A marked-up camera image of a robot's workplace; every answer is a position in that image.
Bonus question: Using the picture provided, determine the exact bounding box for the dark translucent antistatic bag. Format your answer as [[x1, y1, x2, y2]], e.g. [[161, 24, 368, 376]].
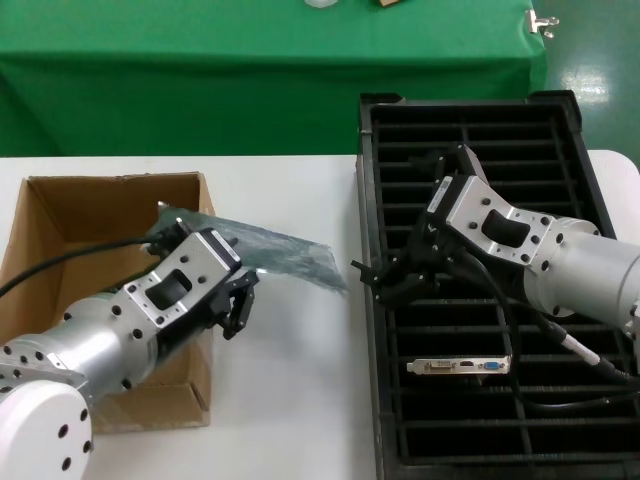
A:
[[144, 201, 350, 297]]

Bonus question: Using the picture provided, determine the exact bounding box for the black slotted container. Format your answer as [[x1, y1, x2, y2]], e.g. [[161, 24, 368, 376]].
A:
[[355, 89, 640, 480]]

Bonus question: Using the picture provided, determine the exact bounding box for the silver binder clip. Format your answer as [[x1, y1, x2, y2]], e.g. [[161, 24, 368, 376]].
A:
[[524, 9, 561, 39]]

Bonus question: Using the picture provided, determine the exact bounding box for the green tablecloth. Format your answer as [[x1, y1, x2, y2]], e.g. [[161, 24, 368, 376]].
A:
[[0, 0, 549, 159]]

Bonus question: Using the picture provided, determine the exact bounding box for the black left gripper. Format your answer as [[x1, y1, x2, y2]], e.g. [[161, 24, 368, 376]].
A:
[[154, 269, 261, 366]]

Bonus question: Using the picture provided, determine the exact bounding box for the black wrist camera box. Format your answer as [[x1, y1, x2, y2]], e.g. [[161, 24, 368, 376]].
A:
[[427, 143, 484, 227], [202, 227, 244, 274]]

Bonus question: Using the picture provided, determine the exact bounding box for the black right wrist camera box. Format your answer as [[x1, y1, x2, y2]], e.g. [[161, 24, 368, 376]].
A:
[[427, 143, 484, 227]]

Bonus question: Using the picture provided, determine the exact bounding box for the brown cardboard box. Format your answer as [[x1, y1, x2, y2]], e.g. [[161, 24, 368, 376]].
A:
[[0, 171, 219, 435]]

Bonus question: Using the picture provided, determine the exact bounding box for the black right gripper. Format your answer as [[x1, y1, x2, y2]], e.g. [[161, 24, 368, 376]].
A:
[[349, 209, 481, 305]]

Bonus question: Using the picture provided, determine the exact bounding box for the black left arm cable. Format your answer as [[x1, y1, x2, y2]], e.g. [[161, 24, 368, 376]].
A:
[[0, 217, 189, 297]]

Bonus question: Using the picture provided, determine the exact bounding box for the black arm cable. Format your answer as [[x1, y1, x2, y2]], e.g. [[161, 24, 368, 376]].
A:
[[0, 217, 189, 297], [449, 249, 640, 416]]

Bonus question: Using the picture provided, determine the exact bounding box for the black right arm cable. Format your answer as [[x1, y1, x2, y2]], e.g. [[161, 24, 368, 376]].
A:
[[449, 249, 640, 416]]

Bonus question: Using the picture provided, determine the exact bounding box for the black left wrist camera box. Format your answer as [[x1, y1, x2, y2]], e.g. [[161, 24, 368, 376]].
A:
[[202, 227, 244, 274]]

